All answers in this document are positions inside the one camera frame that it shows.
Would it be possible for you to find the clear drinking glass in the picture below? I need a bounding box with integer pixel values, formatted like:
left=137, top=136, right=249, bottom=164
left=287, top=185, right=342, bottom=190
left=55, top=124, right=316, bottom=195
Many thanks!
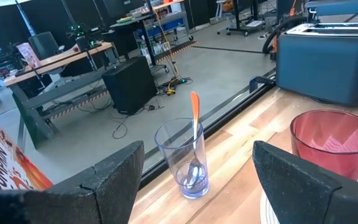
left=154, top=117, right=210, bottom=200

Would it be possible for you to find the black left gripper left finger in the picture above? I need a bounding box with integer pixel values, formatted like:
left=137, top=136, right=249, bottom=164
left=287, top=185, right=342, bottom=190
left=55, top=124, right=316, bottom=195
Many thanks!
left=0, top=140, right=145, bottom=224

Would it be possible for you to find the pink cereal box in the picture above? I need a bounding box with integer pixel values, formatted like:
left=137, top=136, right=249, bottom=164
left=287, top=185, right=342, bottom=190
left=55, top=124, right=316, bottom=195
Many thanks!
left=16, top=42, right=42, bottom=70

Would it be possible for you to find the spoon with orange handle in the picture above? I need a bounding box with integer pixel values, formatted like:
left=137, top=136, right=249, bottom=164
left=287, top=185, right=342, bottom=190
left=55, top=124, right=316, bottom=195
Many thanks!
left=183, top=91, right=204, bottom=189

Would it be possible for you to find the black rolling work table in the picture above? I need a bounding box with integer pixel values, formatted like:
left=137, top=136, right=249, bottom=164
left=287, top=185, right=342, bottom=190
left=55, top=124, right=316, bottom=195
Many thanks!
left=109, top=0, right=195, bottom=68

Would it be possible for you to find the black curved hose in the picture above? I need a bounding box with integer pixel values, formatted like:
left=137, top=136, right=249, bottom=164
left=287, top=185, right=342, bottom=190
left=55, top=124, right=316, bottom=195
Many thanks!
left=261, top=15, right=308, bottom=60

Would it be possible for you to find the red plastic cup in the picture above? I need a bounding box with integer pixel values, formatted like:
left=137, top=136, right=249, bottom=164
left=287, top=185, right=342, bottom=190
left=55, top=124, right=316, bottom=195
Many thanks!
left=290, top=109, right=358, bottom=181

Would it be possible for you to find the black speaker box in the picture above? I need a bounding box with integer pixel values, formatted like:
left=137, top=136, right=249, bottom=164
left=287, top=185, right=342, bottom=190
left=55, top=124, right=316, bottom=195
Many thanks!
left=101, top=55, right=158, bottom=115

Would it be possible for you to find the orange pumpkin cereal box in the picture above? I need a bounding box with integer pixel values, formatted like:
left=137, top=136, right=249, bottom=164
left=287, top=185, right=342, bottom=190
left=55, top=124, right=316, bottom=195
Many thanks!
left=0, top=104, right=54, bottom=191

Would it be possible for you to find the black device with green lights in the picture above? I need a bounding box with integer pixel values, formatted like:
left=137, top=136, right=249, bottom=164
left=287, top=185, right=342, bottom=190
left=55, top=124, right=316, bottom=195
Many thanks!
left=68, top=23, right=102, bottom=50

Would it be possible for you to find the wooden desk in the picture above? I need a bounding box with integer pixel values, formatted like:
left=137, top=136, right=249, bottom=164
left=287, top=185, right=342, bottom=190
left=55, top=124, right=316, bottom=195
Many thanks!
left=3, top=41, right=121, bottom=150

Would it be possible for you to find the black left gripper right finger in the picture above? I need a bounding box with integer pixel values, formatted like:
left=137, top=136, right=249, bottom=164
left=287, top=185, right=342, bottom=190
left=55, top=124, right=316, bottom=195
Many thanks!
left=252, top=140, right=358, bottom=224

